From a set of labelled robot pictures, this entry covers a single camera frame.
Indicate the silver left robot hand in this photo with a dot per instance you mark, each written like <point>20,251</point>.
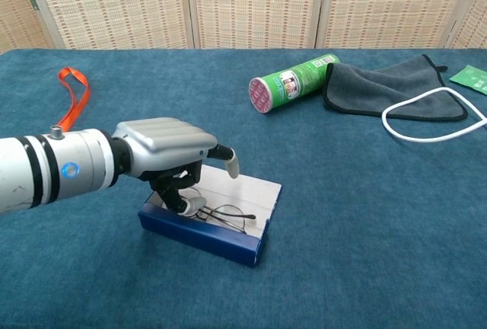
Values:
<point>167,135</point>

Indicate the thin dark-framed eyeglasses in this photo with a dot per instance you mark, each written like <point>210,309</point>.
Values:
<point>228,218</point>

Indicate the blue glasses case grey lining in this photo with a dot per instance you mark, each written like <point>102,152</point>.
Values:
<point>213,239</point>

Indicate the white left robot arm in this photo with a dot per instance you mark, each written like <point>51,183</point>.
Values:
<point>30,169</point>

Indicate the green cylindrical snack can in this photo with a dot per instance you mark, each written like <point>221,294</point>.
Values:
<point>293,81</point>

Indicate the woven bamboo folding screen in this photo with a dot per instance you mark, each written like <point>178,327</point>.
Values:
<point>247,1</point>

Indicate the blue table cover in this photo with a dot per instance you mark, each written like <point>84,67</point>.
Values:
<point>342,211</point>

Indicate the grey cloth with black trim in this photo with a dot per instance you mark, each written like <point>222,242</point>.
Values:
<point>365,89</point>

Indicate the green foil packet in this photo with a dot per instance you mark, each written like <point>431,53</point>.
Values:
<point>472,77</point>

